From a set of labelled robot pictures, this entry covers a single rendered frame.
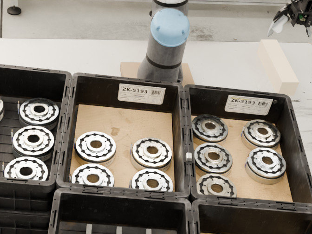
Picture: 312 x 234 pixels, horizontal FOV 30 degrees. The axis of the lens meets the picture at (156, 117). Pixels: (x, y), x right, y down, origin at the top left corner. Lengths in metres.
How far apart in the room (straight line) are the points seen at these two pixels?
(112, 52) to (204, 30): 1.54
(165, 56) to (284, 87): 0.44
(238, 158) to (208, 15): 2.18
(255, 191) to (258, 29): 2.24
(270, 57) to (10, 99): 0.92
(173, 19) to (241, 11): 2.02
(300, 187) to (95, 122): 0.56
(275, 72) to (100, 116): 0.70
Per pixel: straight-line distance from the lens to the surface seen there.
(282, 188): 1.54
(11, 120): 1.58
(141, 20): 3.49
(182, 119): 1.48
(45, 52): 2.01
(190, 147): 1.41
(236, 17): 3.70
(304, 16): 1.91
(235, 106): 1.64
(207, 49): 2.13
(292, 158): 1.55
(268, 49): 2.12
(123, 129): 1.57
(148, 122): 1.60
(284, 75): 2.02
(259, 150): 1.57
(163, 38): 1.75
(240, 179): 1.52
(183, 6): 1.87
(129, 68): 1.93
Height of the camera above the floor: 1.92
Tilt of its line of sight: 42 degrees down
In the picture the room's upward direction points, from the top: 11 degrees clockwise
